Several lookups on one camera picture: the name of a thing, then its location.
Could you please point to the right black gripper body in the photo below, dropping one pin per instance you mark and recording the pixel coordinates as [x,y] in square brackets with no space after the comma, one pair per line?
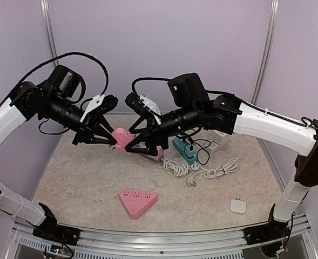
[154,128]

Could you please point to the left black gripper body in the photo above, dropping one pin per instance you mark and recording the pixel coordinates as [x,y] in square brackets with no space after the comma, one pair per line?
[86,126]

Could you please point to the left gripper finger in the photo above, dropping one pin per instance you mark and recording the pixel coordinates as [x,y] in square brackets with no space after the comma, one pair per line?
[103,127]
[104,139]

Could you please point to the purple power strip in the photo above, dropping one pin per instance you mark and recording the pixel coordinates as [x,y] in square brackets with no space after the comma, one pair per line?
[156,159]

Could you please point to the teal power strip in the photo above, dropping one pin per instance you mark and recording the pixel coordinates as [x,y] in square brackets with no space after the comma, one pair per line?
[179,145]

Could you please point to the pink square plug adapter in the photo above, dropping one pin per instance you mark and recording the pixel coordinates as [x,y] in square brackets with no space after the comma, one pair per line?
[123,137]

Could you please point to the teal charger plug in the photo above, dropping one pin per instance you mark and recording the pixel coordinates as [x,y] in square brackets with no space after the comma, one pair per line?
[189,154]

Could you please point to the pink triangular power strip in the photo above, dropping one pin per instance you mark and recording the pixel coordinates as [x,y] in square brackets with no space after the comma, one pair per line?
[136,202]

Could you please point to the white cube socket adapter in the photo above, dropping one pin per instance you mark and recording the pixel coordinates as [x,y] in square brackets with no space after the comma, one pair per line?
[216,141]

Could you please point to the white square charger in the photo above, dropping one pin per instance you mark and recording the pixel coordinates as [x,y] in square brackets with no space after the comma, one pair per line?
[237,206]

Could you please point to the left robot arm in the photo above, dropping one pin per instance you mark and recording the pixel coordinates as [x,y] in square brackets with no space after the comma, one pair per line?
[51,99]

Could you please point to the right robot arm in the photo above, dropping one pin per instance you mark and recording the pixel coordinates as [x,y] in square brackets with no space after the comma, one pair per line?
[231,115]

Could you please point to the white round plug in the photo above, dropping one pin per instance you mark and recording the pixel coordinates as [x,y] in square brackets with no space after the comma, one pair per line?
[194,167]

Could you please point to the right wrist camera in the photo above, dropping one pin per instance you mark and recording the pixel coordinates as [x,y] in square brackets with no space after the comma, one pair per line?
[133,101]

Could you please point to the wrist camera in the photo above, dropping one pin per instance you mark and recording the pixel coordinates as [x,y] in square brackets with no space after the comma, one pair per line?
[133,101]
[100,102]

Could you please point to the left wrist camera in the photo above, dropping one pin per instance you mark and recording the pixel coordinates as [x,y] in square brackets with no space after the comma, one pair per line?
[100,102]

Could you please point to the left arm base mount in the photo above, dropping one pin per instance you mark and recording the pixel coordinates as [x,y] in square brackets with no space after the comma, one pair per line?
[62,234]

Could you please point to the aluminium front rail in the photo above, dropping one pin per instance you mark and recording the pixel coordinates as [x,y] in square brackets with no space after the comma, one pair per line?
[222,243]

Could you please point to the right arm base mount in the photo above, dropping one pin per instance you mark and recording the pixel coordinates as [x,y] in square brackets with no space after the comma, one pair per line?
[266,232]

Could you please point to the right aluminium corner post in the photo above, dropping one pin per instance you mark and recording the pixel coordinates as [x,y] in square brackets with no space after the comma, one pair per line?
[269,38]

